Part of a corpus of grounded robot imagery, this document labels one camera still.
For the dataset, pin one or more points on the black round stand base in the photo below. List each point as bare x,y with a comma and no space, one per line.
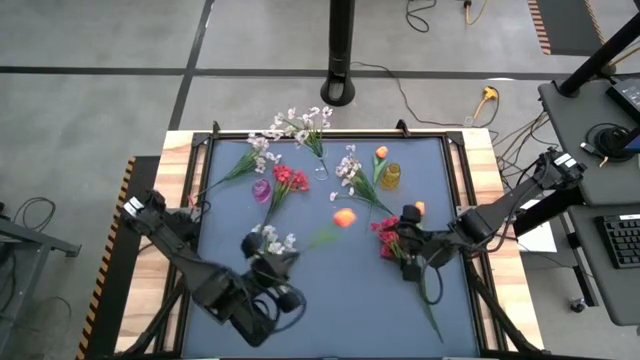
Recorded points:
612,145

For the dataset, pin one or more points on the black caster wheel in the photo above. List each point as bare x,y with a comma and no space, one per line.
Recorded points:
577,305

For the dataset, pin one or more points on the black hazard-edged floor mat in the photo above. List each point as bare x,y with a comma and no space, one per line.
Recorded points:
107,310
565,25

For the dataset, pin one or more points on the grey desk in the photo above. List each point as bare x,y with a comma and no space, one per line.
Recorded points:
615,290
575,115

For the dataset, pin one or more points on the yellow glass vase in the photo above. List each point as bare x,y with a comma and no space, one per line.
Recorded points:
391,176

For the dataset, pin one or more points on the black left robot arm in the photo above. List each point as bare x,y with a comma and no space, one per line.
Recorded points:
170,235

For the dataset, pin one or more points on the orange artificial tulip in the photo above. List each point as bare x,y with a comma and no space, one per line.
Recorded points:
345,218
420,207
381,152

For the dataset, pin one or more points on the black keyboard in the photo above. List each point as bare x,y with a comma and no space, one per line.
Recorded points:
620,242

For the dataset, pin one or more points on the black desk leg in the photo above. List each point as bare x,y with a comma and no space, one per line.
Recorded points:
586,280

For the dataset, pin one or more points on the yellow power plug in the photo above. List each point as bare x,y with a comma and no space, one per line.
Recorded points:
490,93

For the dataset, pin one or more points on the clear glass vase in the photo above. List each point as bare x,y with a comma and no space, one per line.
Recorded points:
321,172

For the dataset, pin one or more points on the red artificial flower bunch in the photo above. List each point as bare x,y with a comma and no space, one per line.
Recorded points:
287,179
387,237

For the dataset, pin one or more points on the white artificial flower bunch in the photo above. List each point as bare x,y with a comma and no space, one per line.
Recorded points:
257,145
275,246
300,132
350,170

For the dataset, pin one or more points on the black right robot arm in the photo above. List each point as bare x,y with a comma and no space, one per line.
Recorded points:
500,205

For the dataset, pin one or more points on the black diagonal frame strut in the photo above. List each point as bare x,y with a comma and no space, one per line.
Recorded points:
150,322
505,315

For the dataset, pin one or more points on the white paper sheet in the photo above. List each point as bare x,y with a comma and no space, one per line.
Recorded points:
540,240

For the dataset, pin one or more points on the black round post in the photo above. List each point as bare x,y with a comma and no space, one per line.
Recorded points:
340,50

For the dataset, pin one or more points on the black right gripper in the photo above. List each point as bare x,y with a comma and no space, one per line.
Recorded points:
420,245

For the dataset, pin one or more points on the black diagonal pole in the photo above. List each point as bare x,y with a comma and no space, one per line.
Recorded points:
600,55

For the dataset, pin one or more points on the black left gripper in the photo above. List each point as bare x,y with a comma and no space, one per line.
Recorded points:
272,272

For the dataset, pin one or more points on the black laptop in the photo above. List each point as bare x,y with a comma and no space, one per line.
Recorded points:
627,97

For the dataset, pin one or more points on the purple glass vase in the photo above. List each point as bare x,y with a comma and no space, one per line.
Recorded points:
261,190

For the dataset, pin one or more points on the black metal table frame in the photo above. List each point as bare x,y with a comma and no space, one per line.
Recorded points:
365,134

